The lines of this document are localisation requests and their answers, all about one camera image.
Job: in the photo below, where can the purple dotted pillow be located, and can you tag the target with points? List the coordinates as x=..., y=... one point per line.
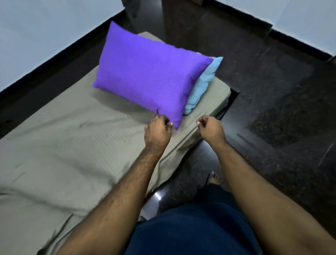
x=147, y=71

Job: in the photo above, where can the person's left forearm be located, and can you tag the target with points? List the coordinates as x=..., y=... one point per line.
x=118, y=205

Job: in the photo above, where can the beige striped bed sheet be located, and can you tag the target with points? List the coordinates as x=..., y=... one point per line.
x=65, y=147

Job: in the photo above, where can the light blue pillow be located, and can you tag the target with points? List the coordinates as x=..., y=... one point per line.
x=202, y=84

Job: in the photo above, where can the person's navy blue shirt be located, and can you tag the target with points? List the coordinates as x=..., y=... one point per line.
x=189, y=231

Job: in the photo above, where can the person's left hand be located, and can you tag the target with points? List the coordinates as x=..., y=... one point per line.
x=157, y=132

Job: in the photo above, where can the dark wooden bed frame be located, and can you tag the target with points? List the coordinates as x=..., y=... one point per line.
x=153, y=202

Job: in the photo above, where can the person's right forearm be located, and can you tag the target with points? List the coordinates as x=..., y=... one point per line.
x=267, y=205

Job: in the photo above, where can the person's right hand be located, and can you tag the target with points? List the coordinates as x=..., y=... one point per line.
x=212, y=130

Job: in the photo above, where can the person's right foot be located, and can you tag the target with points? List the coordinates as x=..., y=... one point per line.
x=213, y=179

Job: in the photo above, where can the person's dark trousers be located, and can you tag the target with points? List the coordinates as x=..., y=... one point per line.
x=215, y=194

